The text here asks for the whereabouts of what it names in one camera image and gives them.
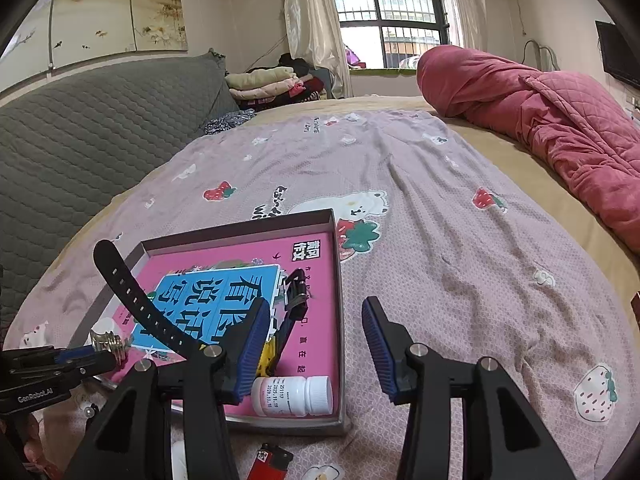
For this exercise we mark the pink printed bed sheet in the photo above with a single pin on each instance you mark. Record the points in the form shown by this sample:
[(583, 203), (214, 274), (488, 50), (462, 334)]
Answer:
[(450, 210)]

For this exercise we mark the pink and blue book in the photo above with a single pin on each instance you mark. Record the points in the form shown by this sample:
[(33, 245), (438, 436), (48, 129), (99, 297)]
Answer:
[(315, 280)]

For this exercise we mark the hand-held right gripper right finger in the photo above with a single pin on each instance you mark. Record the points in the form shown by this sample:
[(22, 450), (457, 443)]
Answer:
[(382, 350)]

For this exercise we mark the pink quilted blanket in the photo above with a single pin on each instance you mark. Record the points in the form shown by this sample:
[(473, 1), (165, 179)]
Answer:
[(550, 110)]

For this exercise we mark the person's left hand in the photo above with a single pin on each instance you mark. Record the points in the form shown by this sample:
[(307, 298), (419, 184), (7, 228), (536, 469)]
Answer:
[(36, 435)]

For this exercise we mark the black wall television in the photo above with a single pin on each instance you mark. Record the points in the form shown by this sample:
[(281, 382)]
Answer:
[(620, 55)]

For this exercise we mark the barred window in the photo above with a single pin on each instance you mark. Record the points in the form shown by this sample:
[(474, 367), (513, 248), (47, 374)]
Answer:
[(390, 5)]

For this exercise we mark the brass metal fitting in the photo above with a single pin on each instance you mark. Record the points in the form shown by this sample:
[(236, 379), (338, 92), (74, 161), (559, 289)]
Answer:
[(110, 345)]

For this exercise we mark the red lighter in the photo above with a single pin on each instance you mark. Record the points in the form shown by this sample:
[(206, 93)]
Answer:
[(270, 462)]

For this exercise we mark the blue patterned cloth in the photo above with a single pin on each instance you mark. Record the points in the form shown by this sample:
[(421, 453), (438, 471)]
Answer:
[(227, 122)]

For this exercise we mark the beige curtain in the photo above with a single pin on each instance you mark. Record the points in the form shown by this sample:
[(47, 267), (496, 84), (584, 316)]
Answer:
[(310, 20)]

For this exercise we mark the floral wall painting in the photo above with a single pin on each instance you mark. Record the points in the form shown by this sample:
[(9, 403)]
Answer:
[(100, 15)]

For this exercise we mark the white sheer curtain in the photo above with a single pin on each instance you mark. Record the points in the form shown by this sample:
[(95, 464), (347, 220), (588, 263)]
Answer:
[(465, 5)]

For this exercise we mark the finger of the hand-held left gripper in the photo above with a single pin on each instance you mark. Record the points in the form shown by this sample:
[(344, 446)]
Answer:
[(70, 354), (75, 372)]

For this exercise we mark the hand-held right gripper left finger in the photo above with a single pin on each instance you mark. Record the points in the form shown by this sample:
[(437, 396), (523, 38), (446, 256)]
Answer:
[(250, 355)]

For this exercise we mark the grey quilted headboard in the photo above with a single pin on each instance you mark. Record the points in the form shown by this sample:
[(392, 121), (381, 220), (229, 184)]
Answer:
[(75, 150)]

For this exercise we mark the stack of folded clothes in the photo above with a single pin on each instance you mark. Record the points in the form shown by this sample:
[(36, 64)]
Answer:
[(260, 82)]

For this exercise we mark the dark grey shallow box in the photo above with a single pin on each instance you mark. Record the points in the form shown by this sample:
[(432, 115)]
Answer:
[(335, 310)]

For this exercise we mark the small white pill bottle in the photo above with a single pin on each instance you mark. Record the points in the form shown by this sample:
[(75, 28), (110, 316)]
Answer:
[(292, 396)]

